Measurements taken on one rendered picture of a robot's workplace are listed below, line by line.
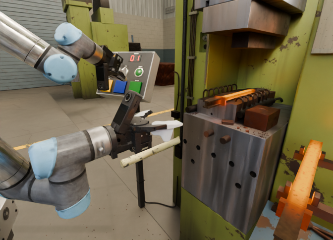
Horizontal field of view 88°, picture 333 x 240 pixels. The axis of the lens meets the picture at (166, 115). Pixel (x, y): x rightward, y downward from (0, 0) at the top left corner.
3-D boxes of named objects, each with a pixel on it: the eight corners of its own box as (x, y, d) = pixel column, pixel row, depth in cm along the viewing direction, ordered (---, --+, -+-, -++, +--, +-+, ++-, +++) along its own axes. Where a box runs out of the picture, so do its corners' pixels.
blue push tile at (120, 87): (123, 93, 98) (126, 81, 98) (112, 91, 100) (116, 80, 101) (125, 94, 99) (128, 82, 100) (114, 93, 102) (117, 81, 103)
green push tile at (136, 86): (138, 94, 93) (141, 81, 95) (127, 93, 96) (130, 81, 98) (140, 95, 95) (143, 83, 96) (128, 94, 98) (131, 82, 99)
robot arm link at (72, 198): (61, 192, 48) (52, 157, 44) (98, 198, 46) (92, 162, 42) (36, 217, 40) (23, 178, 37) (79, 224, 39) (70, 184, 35)
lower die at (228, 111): (234, 123, 72) (237, 102, 69) (196, 111, 86) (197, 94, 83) (272, 104, 98) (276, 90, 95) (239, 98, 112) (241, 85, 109)
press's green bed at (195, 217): (232, 302, 88) (246, 235, 72) (179, 243, 115) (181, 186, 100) (273, 232, 122) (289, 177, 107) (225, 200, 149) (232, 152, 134)
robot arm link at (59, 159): (34, 172, 39) (25, 138, 36) (86, 155, 46) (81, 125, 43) (39, 192, 33) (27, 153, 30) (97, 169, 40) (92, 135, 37)
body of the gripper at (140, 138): (139, 138, 56) (103, 150, 48) (138, 112, 53) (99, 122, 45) (154, 147, 50) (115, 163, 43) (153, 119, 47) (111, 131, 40)
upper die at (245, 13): (247, 28, 60) (251, -5, 57) (201, 32, 75) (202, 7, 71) (287, 35, 86) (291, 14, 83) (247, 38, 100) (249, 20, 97)
